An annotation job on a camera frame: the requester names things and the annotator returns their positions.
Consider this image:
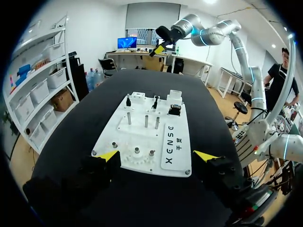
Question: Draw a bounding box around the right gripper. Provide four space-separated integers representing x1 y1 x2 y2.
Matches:
149 26 188 58

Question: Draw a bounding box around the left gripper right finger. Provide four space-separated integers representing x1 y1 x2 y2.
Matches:
192 150 259 207

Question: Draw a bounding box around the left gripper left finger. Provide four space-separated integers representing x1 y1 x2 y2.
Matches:
23 150 122 214

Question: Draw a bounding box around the white board with sockets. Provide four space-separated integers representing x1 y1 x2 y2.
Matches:
91 89 193 178

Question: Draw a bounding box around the black multi-pin plug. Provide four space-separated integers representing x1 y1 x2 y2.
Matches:
168 103 182 117

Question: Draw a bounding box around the person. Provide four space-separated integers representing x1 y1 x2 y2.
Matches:
263 47 300 112

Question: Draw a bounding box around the black Ethernet cable plug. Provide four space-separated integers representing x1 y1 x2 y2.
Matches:
151 95 160 112

